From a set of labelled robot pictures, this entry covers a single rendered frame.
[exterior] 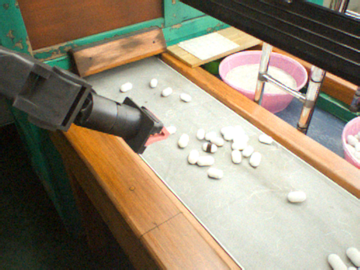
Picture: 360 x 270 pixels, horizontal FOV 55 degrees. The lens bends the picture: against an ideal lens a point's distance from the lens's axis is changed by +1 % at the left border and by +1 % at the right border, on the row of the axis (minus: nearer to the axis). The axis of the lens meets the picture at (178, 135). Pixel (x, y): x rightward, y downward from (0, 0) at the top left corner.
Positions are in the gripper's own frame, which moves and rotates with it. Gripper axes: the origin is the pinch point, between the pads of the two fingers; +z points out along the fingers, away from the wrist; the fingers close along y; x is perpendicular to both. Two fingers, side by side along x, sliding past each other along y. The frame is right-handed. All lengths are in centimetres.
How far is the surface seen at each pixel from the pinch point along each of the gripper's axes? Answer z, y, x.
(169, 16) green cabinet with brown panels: 24, 48, -22
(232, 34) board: 48, 42, -30
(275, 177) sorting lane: 22.8, -13.8, -3.2
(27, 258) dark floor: 28, 54, 89
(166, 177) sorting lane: 7.6, -0.2, 9.4
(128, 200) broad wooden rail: -2.2, -3.1, 14.4
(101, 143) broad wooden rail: -0.1, 15.5, 12.5
